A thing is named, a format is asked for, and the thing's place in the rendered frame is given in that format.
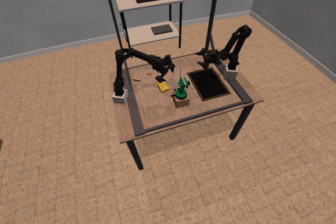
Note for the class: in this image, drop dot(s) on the yellow sponge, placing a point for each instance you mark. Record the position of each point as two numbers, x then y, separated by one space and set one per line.
163 87

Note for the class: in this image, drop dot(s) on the tan wooden block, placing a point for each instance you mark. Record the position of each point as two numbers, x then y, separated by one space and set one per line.
181 103

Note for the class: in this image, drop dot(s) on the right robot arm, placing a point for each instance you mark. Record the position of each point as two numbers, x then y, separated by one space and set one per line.
151 59

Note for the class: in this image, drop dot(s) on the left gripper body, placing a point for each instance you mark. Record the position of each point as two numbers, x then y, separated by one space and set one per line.
207 59

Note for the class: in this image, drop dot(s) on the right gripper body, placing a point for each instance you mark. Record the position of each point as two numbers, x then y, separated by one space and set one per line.
163 72

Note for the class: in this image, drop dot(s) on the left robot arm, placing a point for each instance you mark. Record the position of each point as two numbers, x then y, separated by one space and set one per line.
216 55

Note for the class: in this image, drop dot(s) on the black mat with tan border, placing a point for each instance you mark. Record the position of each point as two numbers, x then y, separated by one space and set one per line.
208 84

